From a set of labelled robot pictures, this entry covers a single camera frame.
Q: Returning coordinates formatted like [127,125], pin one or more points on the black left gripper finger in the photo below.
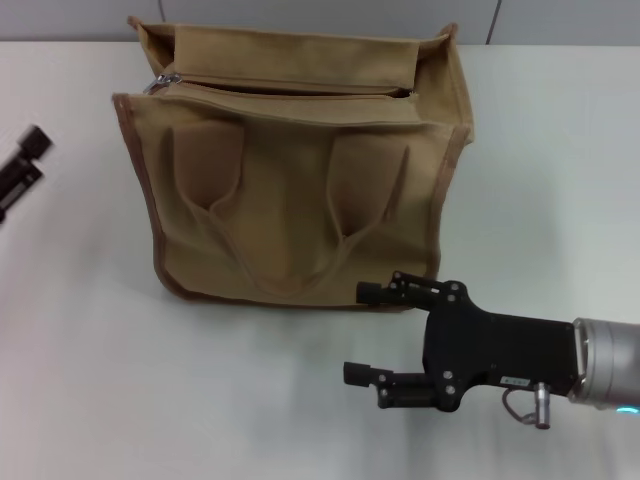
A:
[36,141]
[20,187]

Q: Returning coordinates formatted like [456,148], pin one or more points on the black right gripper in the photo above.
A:
[500,350]

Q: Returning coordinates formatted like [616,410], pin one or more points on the silver metal zipper pull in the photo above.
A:
[162,82]

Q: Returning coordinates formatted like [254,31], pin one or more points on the khaki canvas food bag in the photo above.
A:
[300,200]

